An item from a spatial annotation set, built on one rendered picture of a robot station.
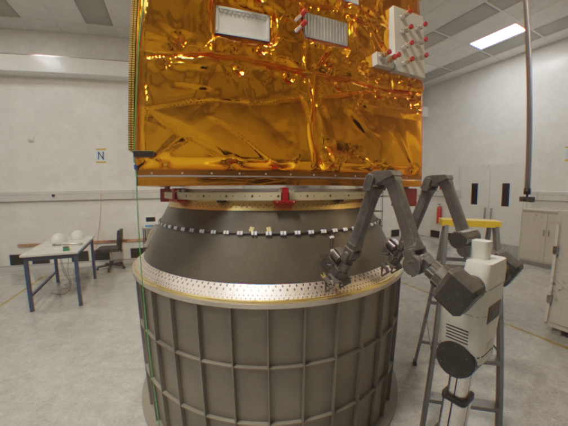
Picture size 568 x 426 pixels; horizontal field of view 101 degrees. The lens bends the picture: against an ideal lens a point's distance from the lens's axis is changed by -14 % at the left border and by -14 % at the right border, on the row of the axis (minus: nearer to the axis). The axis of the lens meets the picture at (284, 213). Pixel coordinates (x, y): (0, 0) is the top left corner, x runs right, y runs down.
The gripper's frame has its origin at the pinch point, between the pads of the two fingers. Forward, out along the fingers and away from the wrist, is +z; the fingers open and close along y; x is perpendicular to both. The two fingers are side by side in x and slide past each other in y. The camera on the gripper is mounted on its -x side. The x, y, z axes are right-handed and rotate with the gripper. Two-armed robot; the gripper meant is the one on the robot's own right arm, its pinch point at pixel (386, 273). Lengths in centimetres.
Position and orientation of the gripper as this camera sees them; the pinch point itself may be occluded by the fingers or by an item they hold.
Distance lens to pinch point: 182.2
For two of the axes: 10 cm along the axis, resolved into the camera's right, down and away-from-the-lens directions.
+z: -2.6, 8.2, 5.0
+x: 4.6, 5.6, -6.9
